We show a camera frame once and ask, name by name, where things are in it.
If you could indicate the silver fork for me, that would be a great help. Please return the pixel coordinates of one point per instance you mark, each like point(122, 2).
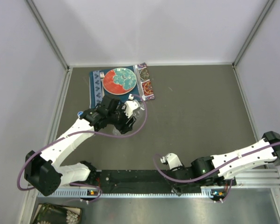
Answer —
point(102, 76)

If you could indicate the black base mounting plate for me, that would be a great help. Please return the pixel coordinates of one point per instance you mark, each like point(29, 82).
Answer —
point(144, 182)

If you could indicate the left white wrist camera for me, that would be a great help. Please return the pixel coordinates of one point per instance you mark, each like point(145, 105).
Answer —
point(130, 106)

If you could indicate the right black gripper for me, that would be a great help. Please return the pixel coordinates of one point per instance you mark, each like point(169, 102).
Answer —
point(180, 189)

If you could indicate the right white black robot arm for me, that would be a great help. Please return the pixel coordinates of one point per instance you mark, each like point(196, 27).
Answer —
point(229, 165)

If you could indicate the colourful mandala napkin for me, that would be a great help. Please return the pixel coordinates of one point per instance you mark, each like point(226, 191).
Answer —
point(148, 93)

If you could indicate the silver knife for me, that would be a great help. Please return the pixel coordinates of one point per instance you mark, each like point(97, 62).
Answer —
point(139, 86)

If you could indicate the floral patterned box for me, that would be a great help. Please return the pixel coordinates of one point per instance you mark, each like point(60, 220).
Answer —
point(47, 213)

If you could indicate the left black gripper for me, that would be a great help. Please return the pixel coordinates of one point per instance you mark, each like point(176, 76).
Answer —
point(123, 127)

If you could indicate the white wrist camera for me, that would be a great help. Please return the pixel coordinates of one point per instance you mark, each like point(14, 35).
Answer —
point(130, 106)
point(172, 160)

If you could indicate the red teal patterned plate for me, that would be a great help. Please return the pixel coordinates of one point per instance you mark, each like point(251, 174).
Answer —
point(119, 81)

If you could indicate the aluminium frame rail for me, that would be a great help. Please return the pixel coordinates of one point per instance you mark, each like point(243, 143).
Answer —
point(255, 178)

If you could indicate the blue patterned placemat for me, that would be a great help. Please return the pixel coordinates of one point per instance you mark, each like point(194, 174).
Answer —
point(97, 92)

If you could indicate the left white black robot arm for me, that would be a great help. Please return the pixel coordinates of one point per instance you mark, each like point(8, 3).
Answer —
point(44, 170)

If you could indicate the clear bottle orange base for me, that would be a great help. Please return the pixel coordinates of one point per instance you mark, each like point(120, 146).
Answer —
point(140, 115)

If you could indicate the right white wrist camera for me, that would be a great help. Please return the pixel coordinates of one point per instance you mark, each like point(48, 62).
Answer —
point(172, 160)

